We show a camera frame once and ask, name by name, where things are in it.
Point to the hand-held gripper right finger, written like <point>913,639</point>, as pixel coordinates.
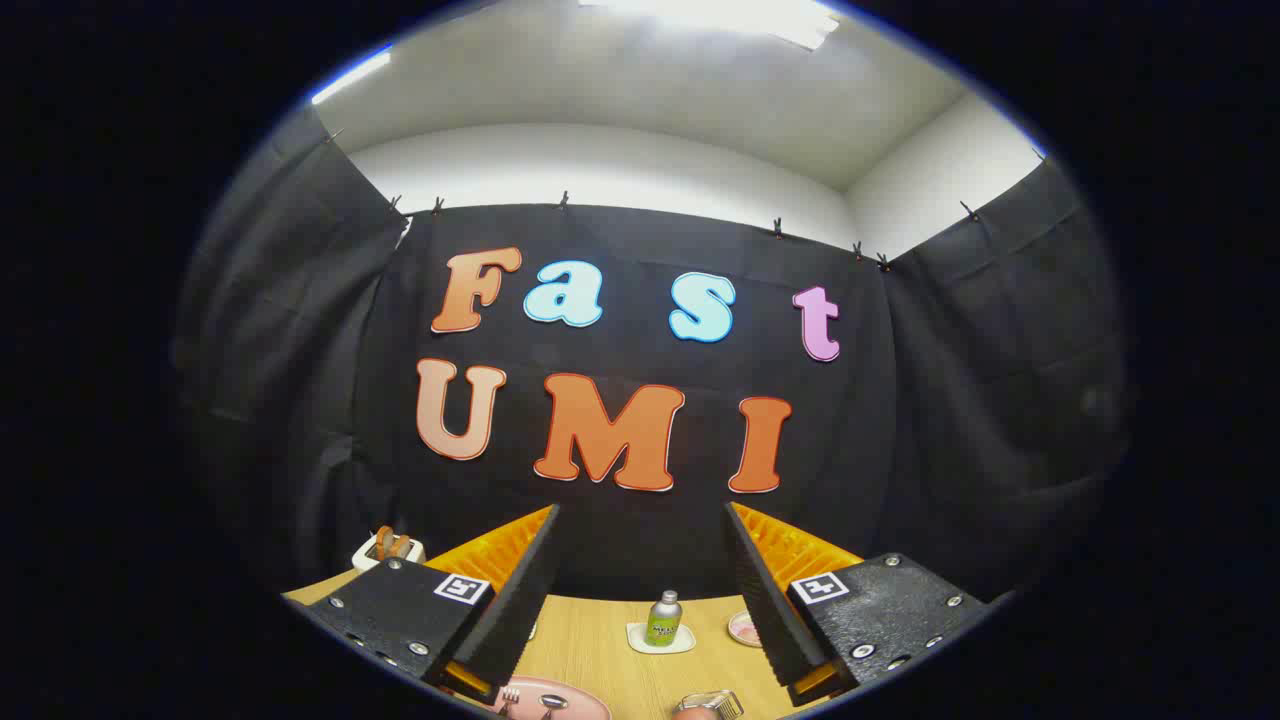
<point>765,595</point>

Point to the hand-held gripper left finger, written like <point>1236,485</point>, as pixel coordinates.
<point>520,590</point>

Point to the small oval food dish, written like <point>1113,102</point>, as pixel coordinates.
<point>742,630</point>

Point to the green soda bottle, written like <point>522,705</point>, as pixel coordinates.
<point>663,620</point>

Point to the large pink plate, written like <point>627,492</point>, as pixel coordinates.
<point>580,700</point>

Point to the brown toast slice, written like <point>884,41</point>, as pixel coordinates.
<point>383,541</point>
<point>401,545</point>

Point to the white square coaster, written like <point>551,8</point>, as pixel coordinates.
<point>637,643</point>

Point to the cream white toaster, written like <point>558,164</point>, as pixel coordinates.
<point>365,555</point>

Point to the row of black cloth clips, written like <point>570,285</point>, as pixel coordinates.
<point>563,200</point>

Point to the bright ceiling light panel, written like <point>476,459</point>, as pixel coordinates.
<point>720,15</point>

